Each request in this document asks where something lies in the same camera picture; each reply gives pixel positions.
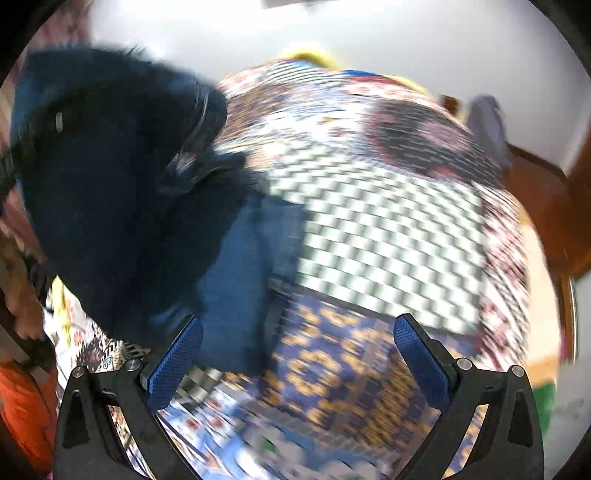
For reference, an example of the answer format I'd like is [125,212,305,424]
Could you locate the green plastic object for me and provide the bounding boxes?
[534,382,560,437]

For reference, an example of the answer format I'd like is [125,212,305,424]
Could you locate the yellow cloth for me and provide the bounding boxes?
[281,45,437,99]

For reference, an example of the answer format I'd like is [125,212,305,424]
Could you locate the blue denim jeans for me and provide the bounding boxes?
[10,46,308,377]

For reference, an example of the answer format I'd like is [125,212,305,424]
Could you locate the grey bag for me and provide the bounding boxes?
[465,95,514,172]

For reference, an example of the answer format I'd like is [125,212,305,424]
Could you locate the person's left forearm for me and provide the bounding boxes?
[0,196,46,343]

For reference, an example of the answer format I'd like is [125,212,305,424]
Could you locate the printed patchwork blanket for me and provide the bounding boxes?
[44,58,532,480]

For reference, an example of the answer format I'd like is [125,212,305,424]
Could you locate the orange clothing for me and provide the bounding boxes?
[0,361,60,475]

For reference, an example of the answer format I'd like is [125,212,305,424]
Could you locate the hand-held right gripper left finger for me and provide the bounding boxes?
[54,315,204,480]

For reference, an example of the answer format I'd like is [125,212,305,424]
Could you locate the cream mattress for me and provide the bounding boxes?
[519,215,561,372]

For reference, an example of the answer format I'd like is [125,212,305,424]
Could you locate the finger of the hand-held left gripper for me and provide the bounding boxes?
[159,85,228,195]

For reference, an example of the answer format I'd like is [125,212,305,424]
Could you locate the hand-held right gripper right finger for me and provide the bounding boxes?
[393,314,544,480]

